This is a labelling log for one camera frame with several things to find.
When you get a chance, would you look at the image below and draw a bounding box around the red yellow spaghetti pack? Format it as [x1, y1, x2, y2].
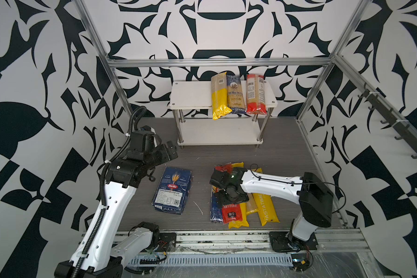
[214, 163, 243, 225]

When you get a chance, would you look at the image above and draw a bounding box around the blue yellow spaghetti pack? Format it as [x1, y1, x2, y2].
[227, 75, 246, 114]

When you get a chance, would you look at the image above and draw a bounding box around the red ended spaghetti pack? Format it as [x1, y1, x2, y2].
[246, 74, 267, 115]

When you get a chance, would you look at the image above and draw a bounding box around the yellow brown spaghetti pack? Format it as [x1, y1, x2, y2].
[211, 73, 232, 120]

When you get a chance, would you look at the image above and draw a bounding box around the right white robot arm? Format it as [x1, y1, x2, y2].
[210, 167, 334, 253]

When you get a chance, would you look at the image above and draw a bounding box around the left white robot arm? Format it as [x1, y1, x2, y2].
[54, 126, 178, 278]

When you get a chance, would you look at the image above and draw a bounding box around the dark blue flat pasta pack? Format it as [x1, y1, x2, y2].
[210, 186, 223, 223]

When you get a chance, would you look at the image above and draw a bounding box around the blue Barilla pasta pack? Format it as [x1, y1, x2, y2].
[152, 167, 192, 215]

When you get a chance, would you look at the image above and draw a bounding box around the small clear spaghetti pack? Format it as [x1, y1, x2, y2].
[246, 193, 258, 215]

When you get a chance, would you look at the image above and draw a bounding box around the yellow spaghetti pack underneath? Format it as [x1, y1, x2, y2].
[222, 162, 249, 229]

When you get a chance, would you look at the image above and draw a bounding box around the yellow Pastatime spaghetti pack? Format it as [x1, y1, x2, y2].
[251, 168, 280, 227]

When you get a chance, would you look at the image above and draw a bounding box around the white two-tier metal shelf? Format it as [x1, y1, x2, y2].
[169, 81, 278, 147]

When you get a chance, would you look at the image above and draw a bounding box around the white slotted cable duct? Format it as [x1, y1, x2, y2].
[128, 253, 293, 267]

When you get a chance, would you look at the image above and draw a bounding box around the aluminium frame of enclosure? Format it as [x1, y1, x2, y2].
[72, 0, 417, 167]

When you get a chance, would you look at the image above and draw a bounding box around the black wall hook rail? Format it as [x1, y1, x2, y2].
[359, 82, 417, 159]

